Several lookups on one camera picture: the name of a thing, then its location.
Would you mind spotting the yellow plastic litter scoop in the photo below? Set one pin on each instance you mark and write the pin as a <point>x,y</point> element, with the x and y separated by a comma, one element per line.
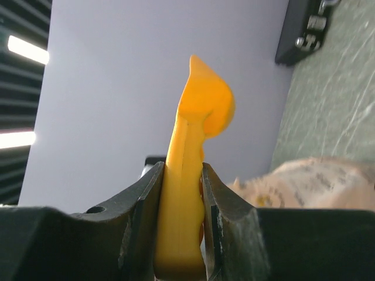
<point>205,110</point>

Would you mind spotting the pink cat litter bag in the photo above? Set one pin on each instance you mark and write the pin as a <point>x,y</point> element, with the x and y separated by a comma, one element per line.
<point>315,182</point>

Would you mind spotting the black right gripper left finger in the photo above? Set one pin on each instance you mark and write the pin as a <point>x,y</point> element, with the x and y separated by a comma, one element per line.
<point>114,240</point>

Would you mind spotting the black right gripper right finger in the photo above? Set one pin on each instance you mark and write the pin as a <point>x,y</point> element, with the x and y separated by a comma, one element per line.
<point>248,243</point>

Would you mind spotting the black hard case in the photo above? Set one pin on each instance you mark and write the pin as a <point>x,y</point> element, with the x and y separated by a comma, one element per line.
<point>304,30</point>

